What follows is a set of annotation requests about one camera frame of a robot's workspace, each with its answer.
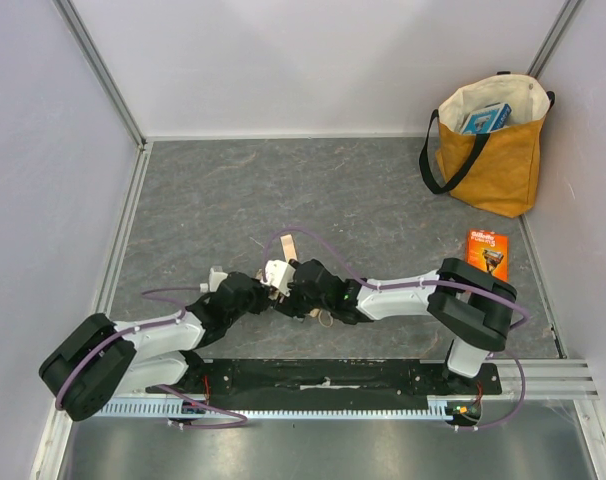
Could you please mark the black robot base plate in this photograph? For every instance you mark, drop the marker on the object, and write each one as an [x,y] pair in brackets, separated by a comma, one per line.
[324,383]

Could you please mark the mustard tote bag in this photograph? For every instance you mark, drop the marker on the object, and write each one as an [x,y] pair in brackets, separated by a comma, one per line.
[496,171]

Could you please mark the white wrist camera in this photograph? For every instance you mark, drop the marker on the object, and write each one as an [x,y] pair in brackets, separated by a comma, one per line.
[276,277]
[215,277]

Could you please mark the white slotted cable duct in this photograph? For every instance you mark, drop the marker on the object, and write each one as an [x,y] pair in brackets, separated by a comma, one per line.
[173,408]

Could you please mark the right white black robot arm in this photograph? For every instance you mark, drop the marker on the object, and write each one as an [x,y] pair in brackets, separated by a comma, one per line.
[474,305]

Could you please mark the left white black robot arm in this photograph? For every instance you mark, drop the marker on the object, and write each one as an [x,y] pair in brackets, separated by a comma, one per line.
[102,359]

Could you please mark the orange razor package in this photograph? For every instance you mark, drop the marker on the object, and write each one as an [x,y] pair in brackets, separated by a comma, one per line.
[488,251]

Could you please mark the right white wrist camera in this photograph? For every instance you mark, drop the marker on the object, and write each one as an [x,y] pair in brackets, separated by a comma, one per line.
[276,277]

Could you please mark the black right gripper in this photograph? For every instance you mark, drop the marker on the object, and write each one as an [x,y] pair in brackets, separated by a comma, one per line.
[297,288]

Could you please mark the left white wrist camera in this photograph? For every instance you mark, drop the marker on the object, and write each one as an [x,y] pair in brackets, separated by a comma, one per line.
[215,277]

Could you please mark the blue razor box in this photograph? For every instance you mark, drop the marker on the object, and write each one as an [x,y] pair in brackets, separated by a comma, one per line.
[486,120]

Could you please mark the beige folding umbrella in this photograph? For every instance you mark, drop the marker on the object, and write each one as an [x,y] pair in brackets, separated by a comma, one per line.
[289,247]

